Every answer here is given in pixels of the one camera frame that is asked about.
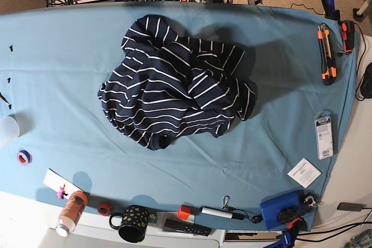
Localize navy white striped t-shirt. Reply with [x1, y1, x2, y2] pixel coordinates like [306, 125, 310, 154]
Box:
[98, 15, 257, 150]

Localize metal carabiner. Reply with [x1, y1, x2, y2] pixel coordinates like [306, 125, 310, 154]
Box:
[221, 196, 230, 211]

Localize red orange cube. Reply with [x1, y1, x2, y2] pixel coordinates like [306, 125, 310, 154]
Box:
[177, 205, 191, 220]

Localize white black marker pen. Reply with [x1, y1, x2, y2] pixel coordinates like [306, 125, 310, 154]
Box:
[200, 207, 245, 220]

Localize black remote control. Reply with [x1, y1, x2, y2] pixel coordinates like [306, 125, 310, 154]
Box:
[164, 219, 212, 236]

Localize black mug gold leaves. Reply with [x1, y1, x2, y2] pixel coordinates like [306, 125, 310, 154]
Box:
[109, 205, 150, 243]

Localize red tape roll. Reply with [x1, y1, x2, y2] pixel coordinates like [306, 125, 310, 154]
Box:
[97, 202, 112, 217]

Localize blue box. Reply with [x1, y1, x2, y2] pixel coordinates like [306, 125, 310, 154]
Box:
[259, 191, 302, 229]

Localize teal table cloth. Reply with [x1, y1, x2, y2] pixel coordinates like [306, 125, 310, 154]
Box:
[1, 3, 358, 214]

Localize white square card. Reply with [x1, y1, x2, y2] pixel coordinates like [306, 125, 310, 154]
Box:
[287, 158, 321, 188]

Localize clear plastic blister pack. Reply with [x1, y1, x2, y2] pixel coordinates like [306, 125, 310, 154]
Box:
[314, 110, 334, 160]

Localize orange bottle white cap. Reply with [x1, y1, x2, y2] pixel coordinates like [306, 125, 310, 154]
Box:
[56, 191, 88, 237]

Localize orange black utility knife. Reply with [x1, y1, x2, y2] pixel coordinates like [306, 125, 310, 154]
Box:
[317, 23, 337, 86]

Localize white paper sheet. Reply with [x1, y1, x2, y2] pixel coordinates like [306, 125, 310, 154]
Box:
[43, 169, 83, 198]

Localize pink clip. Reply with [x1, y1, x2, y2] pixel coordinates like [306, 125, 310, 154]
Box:
[56, 186, 65, 199]

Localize blue clamp bottom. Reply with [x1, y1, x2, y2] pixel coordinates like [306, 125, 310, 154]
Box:
[270, 217, 305, 248]

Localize purple tape roll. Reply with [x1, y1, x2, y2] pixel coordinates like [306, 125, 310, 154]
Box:
[16, 150, 31, 165]

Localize translucent plastic cup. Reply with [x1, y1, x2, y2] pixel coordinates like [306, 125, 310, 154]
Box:
[0, 116, 20, 149]

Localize blue black clamp top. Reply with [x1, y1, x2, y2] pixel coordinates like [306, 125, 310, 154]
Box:
[321, 0, 340, 20]

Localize orange black tool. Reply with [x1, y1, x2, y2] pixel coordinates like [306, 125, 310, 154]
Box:
[341, 20, 355, 54]

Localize black round object right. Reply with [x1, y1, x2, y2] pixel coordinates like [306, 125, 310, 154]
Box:
[360, 63, 372, 99]

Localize black power adapter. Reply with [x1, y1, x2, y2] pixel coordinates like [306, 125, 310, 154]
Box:
[337, 202, 364, 212]

